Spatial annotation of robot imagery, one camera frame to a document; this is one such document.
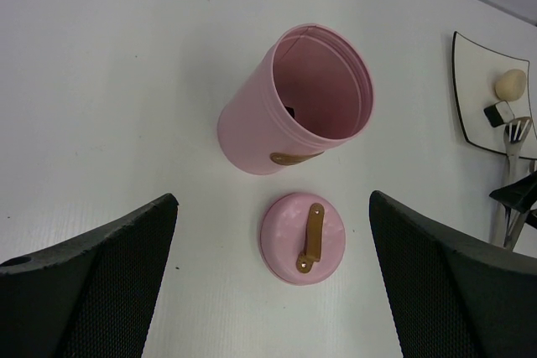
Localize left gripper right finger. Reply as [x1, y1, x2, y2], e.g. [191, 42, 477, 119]
[369, 190, 536, 357]

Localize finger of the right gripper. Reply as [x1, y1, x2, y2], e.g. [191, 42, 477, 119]
[489, 160, 536, 228]

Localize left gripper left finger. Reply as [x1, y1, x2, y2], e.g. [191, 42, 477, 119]
[1, 194, 179, 357]

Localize metal tongs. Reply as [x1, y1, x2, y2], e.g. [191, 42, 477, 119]
[491, 117, 533, 246]

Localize black white sushi piece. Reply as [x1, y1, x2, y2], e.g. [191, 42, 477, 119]
[284, 106, 295, 119]
[483, 101, 515, 127]

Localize pink lunch box lid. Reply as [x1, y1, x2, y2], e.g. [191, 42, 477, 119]
[258, 193, 346, 286]

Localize pink cylindrical lunch box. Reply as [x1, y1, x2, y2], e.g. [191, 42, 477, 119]
[217, 24, 374, 175]

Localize round beige bun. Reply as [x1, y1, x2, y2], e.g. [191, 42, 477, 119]
[494, 69, 527, 102]

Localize white square plate black rim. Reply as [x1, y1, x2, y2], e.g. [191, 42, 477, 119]
[451, 31, 530, 156]

